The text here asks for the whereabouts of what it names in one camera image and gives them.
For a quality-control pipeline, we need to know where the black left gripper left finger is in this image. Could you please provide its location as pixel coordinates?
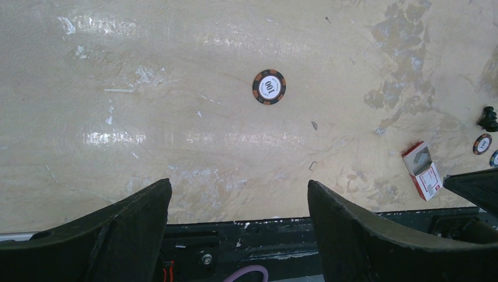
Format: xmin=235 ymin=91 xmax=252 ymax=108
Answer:
xmin=1 ymin=179 xmax=172 ymax=281

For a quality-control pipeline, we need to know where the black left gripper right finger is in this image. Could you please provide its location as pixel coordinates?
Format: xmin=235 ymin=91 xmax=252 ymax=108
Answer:
xmin=307 ymin=180 xmax=497 ymax=281

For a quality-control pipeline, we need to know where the staple box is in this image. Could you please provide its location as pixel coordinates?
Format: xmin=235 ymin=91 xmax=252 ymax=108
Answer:
xmin=402 ymin=141 xmax=443 ymax=202

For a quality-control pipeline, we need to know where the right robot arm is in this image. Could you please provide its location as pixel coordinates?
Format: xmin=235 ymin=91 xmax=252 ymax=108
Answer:
xmin=443 ymin=168 xmax=497 ymax=217

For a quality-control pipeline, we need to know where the green poker chip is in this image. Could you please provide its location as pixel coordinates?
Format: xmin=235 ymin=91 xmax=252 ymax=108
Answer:
xmin=489 ymin=150 xmax=498 ymax=167

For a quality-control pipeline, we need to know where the brown poker chip right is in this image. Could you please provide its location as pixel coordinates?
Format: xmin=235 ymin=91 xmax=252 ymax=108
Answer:
xmin=472 ymin=133 xmax=492 ymax=155

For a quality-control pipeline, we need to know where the brown poker chip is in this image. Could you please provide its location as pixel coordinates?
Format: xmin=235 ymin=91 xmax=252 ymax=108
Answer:
xmin=253 ymin=69 xmax=287 ymax=105
xmin=472 ymin=133 xmax=492 ymax=155

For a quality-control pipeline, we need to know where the brown poker chip left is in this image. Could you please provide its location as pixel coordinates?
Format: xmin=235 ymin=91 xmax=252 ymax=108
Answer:
xmin=253 ymin=69 xmax=287 ymax=105

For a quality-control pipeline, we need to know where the black screw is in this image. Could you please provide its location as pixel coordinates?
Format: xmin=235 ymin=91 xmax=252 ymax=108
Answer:
xmin=477 ymin=106 xmax=498 ymax=132

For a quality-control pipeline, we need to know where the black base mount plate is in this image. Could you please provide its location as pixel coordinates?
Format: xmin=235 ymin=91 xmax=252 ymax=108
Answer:
xmin=159 ymin=206 xmax=498 ymax=282

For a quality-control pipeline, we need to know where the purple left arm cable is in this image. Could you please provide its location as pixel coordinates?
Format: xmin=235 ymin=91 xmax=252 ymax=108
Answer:
xmin=222 ymin=265 xmax=270 ymax=282

